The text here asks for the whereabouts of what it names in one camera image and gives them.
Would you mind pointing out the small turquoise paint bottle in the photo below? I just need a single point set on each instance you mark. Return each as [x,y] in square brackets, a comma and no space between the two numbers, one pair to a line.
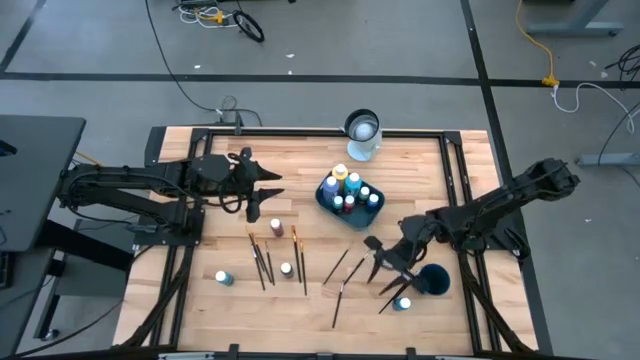
[223,277]

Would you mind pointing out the small red paint bottle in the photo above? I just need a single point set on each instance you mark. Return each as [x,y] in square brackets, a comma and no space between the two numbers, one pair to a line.
[349,201]
[276,227]

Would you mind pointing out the small teal-green paint bottle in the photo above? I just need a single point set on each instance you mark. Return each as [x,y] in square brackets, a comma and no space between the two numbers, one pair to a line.
[338,201]

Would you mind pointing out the black side table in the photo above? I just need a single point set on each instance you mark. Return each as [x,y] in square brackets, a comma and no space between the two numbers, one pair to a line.
[35,175]

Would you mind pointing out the grey table foot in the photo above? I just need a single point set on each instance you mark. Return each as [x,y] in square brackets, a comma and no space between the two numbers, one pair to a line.
[610,159]

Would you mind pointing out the large periwinkle paint bottle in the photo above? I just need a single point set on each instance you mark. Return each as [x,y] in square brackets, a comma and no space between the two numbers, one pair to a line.
[330,189]

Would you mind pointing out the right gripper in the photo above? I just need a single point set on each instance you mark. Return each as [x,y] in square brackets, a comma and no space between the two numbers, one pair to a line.
[405,250]

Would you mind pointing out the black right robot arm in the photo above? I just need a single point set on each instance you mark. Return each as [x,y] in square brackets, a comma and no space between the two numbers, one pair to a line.
[500,205]

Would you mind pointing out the dark blue plastic cup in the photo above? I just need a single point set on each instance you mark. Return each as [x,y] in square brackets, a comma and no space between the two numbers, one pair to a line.
[434,280]

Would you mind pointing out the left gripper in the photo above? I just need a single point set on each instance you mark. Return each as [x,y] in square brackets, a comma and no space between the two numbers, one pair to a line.
[245,180]

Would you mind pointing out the teal plastic storage bin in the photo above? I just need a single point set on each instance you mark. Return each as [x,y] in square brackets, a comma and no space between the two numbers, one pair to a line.
[362,217]

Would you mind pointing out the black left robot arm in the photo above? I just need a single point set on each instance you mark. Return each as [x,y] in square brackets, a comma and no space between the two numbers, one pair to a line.
[125,177]

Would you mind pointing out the small blue paint bottle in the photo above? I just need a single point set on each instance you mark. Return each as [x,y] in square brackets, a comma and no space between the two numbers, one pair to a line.
[372,199]
[401,303]

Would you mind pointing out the grey table leg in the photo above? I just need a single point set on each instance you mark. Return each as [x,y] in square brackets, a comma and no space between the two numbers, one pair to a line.
[575,27]

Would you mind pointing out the white cylinder with black rim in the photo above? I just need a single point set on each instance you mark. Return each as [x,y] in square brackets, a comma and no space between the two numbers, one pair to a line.
[362,150]

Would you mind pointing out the large teal paint bottle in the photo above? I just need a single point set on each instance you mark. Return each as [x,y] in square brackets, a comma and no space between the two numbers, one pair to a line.
[353,181]

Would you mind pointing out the small green paint bottle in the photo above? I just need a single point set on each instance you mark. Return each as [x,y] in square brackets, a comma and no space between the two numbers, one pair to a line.
[364,192]

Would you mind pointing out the small black paint bottle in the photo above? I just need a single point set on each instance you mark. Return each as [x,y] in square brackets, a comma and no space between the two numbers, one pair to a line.
[286,270]

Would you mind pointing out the large yellow paint bottle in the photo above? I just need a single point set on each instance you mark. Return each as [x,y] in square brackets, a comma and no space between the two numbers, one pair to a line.
[340,172]

